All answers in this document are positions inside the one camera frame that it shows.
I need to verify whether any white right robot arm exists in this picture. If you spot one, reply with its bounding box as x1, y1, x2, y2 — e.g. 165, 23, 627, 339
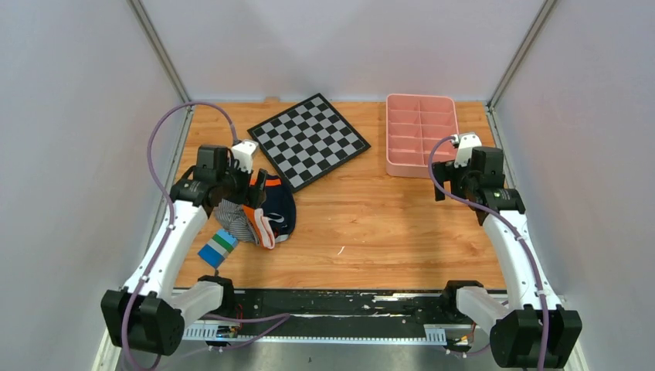
429, 144, 582, 370

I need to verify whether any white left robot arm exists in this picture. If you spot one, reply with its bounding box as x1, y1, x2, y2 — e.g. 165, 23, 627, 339
100, 140, 266, 356

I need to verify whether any grey striped underwear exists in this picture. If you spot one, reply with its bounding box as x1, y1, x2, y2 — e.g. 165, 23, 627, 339
213, 199, 259, 244

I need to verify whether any black white checkerboard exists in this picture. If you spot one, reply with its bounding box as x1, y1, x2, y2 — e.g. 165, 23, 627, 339
247, 94, 371, 193

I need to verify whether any pink compartment tray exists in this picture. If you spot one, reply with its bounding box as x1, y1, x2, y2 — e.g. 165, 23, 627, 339
385, 94, 459, 179

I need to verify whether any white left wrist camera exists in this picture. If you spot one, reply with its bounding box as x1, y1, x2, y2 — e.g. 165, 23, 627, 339
230, 140, 259, 173

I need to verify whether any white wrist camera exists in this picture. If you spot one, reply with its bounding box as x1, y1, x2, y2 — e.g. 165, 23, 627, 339
230, 140, 259, 173
451, 132, 482, 168

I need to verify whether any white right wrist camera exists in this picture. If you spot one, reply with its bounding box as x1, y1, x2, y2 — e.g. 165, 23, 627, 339
451, 132, 482, 168

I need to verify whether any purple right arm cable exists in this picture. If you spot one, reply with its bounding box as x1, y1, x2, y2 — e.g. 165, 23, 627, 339
427, 135, 551, 371

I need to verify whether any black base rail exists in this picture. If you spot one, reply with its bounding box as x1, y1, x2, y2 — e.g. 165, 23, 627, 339
196, 288, 487, 345

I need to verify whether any white slotted cable duct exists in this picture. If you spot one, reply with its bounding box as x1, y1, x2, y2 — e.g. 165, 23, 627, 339
182, 322, 447, 346

